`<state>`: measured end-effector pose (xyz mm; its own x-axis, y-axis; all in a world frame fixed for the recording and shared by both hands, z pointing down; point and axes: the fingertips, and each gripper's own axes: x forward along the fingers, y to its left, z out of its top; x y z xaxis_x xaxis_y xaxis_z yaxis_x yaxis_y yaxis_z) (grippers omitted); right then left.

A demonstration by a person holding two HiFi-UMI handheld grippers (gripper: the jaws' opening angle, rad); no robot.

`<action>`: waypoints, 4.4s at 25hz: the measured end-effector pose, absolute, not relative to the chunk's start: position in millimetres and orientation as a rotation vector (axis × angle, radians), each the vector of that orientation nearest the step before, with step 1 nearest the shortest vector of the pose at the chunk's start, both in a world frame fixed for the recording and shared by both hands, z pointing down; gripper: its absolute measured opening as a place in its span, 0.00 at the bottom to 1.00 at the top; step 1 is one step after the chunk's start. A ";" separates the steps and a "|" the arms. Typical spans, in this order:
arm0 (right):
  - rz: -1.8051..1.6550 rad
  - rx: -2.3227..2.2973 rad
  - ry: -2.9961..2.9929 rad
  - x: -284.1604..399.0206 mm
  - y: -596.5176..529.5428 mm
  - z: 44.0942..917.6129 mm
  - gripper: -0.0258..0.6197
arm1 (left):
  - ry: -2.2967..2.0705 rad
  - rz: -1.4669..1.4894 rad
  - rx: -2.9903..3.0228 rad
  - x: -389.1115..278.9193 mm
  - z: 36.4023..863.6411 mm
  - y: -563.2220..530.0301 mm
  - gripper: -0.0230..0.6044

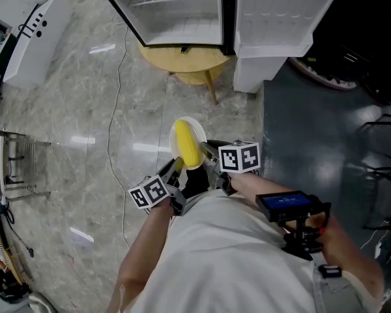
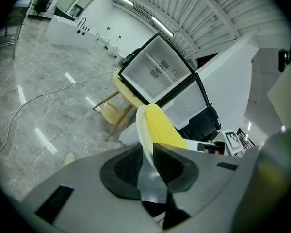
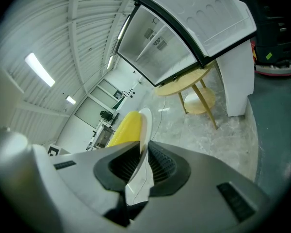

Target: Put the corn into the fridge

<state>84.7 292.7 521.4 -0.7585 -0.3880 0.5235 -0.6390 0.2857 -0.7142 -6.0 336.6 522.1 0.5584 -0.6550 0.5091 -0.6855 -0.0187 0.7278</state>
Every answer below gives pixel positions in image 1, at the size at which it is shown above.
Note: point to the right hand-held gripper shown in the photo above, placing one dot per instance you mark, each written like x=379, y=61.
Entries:
x=238, y=156

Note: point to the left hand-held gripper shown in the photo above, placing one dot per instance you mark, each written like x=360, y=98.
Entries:
x=150, y=192

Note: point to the yellow corn cob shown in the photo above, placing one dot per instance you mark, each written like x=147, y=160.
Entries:
x=187, y=142

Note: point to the white round plate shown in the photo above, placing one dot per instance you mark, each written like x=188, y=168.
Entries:
x=173, y=139

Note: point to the black mini fridge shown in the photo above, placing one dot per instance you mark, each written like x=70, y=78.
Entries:
x=179, y=18

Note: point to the person's left forearm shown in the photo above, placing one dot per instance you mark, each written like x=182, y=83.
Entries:
x=140, y=253

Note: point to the person's right forearm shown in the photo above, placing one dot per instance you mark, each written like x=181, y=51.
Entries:
x=299, y=214

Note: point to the black chest-mounted screen device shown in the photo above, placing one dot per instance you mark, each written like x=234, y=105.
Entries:
x=286, y=204

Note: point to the round wooden table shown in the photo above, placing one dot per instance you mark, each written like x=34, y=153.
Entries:
x=185, y=62

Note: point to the person's white shirt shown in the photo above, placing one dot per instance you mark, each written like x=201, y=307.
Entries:
x=221, y=259

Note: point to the round black wheeled base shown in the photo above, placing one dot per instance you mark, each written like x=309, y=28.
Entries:
x=326, y=77

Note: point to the small black clip device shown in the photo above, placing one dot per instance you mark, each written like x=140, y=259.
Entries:
x=329, y=271

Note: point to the white cabinet with black marks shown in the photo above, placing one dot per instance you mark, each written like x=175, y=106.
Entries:
x=32, y=51

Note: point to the white power strip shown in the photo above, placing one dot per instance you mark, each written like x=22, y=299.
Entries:
x=378, y=249

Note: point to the black metal chair frame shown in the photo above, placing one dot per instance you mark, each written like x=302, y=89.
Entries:
x=382, y=168

